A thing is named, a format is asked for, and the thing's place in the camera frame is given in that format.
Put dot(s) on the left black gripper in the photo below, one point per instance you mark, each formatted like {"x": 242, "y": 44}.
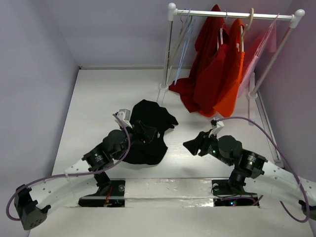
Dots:
{"x": 143, "y": 134}

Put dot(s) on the orange hanging shirt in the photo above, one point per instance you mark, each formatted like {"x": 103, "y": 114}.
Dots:
{"x": 222, "y": 79}

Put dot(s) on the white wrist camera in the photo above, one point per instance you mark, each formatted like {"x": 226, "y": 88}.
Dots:
{"x": 122, "y": 118}
{"x": 217, "y": 126}

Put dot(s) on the dark red hanging shirt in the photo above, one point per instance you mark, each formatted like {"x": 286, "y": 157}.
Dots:
{"x": 206, "y": 49}

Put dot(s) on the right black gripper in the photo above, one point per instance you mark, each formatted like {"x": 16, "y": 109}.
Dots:
{"x": 203, "y": 142}

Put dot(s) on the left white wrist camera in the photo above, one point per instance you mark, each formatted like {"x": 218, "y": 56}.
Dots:
{"x": 122, "y": 118}

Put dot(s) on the pink white hanger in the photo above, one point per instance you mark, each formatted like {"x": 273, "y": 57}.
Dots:
{"x": 223, "y": 36}

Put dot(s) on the black t shirt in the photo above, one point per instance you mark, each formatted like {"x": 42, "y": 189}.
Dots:
{"x": 159, "y": 120}

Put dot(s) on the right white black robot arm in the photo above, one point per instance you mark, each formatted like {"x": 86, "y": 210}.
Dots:
{"x": 253, "y": 173}

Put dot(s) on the white clothes rack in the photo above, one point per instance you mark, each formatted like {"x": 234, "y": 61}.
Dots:
{"x": 253, "y": 85}

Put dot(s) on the beige plastic hanger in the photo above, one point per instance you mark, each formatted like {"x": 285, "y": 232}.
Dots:
{"x": 173, "y": 51}

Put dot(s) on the light blue wire hanger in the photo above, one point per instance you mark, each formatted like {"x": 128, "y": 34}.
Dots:
{"x": 187, "y": 37}

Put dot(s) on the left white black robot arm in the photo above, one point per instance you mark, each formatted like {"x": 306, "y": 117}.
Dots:
{"x": 35, "y": 202}

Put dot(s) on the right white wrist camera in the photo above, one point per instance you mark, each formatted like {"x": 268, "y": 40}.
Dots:
{"x": 217, "y": 126}

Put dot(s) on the pink hanging shirt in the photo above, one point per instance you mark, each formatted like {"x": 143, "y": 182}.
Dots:
{"x": 266, "y": 40}

